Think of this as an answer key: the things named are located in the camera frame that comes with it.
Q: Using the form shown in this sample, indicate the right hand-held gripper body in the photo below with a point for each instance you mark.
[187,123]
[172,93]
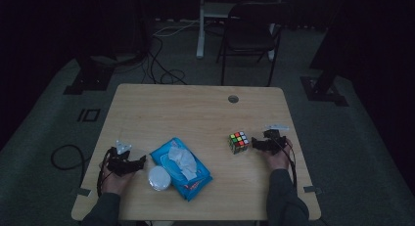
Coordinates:
[274,139]

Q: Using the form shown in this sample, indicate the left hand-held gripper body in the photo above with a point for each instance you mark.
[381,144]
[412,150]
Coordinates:
[119,162]

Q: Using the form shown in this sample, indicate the colourful puzzle cube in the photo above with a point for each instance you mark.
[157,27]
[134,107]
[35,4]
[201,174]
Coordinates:
[239,142]

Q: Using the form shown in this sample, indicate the white round lid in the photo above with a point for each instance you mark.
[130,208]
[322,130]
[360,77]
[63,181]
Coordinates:
[159,178]

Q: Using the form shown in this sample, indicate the blue wet wipes packet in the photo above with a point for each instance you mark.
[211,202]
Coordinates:
[192,180]

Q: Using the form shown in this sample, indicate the person's left hand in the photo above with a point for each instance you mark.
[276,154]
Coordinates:
[114,183]

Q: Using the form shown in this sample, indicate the person's right hand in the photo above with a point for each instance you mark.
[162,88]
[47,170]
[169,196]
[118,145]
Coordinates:
[279,160]

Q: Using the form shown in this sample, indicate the grey tape strip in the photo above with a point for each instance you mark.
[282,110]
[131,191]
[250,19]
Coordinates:
[312,189]
[81,191]

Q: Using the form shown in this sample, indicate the grey round table grommet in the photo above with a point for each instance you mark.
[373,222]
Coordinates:
[233,99]

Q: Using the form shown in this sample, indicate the black stand base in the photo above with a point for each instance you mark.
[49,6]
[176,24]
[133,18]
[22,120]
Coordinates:
[89,79]
[323,90]

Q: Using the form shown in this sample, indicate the black folding chair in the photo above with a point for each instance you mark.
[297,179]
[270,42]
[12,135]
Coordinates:
[249,36]

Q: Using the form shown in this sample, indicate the white desk frame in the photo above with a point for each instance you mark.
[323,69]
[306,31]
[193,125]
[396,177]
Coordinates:
[202,23]

